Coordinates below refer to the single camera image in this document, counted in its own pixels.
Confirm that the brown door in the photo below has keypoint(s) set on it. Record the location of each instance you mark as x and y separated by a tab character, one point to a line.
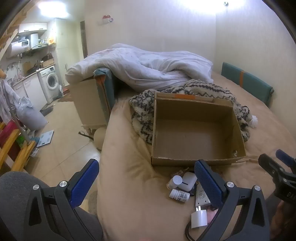
83	39

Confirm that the white remote control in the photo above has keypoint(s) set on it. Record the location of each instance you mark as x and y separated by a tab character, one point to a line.
201	197

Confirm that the yellow wooden rack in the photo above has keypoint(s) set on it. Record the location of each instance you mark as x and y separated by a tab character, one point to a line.
20	155

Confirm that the person's right hand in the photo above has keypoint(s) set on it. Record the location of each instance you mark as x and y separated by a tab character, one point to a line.
281	217

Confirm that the white upright boiler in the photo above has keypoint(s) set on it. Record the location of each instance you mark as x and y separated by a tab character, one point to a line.
34	40

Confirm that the white earbuds case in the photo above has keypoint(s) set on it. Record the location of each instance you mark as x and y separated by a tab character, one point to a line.
189	180

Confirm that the black cylinder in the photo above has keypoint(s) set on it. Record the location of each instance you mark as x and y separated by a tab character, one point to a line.
193	191

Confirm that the metal pole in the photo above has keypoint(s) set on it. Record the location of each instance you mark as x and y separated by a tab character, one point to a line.
22	128

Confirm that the cardboard box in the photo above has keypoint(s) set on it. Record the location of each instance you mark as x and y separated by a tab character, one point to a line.
47	62
196	134

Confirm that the white water heater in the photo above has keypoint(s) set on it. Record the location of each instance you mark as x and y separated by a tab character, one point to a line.
18	47

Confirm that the hanging clothes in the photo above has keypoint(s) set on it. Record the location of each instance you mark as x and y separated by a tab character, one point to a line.
7	99

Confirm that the cardboard box on washing machine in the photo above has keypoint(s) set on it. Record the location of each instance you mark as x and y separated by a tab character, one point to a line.
47	62

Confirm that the teal cushion with orange edge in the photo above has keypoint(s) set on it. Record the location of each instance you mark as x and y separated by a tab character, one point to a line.
105	92

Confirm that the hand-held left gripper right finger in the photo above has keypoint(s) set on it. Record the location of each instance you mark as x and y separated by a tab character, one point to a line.
208	185

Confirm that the grey stuffed bag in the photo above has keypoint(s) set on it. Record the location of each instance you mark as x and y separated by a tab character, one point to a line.
31	115

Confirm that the white kitchen base cabinet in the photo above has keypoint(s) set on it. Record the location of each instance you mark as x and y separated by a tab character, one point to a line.
32	90

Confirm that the cream wooden cabinet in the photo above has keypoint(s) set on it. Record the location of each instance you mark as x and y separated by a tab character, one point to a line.
87	104

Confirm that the bathroom scale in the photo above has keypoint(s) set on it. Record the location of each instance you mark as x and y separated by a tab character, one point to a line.
45	138

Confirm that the white duvet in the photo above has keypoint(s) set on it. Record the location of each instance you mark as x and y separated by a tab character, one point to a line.
138	64

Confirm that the white washing machine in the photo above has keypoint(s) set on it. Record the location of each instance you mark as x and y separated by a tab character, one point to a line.
49	83

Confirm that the white charger plug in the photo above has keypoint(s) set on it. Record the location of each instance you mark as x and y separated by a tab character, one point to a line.
199	219

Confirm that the teal cushion with orange stripe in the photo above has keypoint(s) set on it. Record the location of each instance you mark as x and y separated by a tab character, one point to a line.
252	85

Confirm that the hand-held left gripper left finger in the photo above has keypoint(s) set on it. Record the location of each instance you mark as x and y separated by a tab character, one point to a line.
85	183

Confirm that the black floor item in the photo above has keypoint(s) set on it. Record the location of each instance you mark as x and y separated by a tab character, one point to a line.
47	110

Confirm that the black and cream patterned blanket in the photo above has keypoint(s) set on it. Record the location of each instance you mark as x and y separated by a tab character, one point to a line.
143	111

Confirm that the wooden staircase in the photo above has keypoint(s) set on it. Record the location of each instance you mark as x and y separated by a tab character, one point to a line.
12	30

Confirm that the brown hair claw clip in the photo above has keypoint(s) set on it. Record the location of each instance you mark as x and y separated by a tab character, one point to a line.
178	172

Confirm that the beige round cushion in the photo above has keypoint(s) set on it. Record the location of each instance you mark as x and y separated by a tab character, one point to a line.
100	139

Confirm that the red and white wall item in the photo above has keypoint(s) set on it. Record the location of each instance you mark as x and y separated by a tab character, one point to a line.
108	19

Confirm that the white wall cabinets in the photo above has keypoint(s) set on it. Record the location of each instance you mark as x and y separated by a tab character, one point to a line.
32	27

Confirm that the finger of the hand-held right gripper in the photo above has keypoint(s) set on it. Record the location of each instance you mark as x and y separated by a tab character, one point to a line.
269	164
284	157

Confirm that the white pill bottle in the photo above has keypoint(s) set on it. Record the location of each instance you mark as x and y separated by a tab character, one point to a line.
179	195
175	182

